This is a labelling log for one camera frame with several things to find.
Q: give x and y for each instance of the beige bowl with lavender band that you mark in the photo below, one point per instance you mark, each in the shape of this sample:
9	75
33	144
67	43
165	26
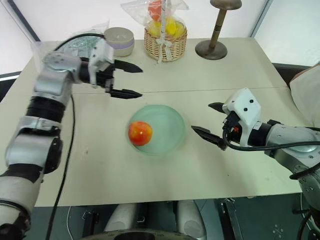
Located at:
122	47

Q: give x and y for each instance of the red yellow apple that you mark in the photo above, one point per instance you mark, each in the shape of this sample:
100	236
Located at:
140	133

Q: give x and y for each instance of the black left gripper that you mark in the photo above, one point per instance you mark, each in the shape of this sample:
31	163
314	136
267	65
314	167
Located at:
110	77

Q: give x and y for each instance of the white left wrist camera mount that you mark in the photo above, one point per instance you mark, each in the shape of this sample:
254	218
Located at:
101	52

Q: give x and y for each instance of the translucent green plate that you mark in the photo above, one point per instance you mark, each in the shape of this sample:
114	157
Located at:
165	125

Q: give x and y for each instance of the blue grey frame bar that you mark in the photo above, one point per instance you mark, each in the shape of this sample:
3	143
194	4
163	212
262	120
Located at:
261	17
23	20

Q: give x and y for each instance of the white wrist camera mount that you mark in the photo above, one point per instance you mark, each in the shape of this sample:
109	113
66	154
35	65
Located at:
101	52
243	102

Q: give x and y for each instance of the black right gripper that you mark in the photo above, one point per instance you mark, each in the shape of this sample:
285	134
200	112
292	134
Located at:
231	123

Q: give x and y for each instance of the woven wicker basket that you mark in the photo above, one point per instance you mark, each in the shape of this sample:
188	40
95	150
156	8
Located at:
176	50

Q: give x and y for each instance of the orange fruit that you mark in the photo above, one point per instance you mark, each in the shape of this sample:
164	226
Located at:
155	10

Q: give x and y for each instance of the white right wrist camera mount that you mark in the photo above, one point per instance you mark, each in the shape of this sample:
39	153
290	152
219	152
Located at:
243	102

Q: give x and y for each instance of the white ribbon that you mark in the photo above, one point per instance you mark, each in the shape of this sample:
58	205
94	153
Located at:
163	43

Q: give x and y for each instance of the white rounded robot leg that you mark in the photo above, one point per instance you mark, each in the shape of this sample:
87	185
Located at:
190	217
121	217

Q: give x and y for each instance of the wooden stand with round base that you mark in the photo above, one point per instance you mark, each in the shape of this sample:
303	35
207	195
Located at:
211	50

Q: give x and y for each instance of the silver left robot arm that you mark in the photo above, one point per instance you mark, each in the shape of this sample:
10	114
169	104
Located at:
50	82

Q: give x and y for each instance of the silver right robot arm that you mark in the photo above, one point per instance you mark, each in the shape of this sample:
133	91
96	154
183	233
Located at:
295	137

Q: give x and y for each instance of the black metal bracket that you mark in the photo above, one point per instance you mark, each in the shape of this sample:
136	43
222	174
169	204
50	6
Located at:
90	222

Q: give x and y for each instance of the clear plastic bag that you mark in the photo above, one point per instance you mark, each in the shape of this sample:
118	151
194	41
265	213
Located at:
75	43

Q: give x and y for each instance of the yellow fruit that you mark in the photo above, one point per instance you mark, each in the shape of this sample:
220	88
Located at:
153	28
175	27

